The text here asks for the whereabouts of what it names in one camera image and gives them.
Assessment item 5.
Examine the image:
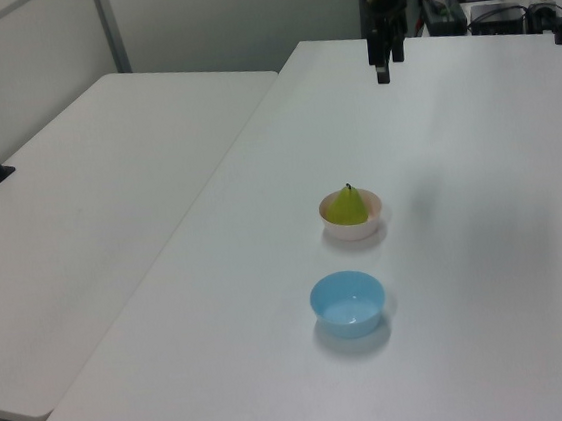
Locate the pink plastic bowl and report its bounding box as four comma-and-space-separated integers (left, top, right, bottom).
315, 185, 387, 245

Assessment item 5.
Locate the blue plastic bowl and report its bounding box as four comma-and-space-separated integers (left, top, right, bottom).
307, 266, 392, 344

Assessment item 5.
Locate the green and black device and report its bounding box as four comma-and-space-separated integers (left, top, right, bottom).
420, 0, 468, 39

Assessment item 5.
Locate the black electronics box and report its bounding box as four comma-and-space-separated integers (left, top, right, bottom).
467, 0, 530, 37

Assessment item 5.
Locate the white side table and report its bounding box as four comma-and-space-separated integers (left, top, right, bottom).
0, 55, 314, 421

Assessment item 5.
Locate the grey partition frame post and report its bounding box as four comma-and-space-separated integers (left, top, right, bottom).
90, 0, 134, 78

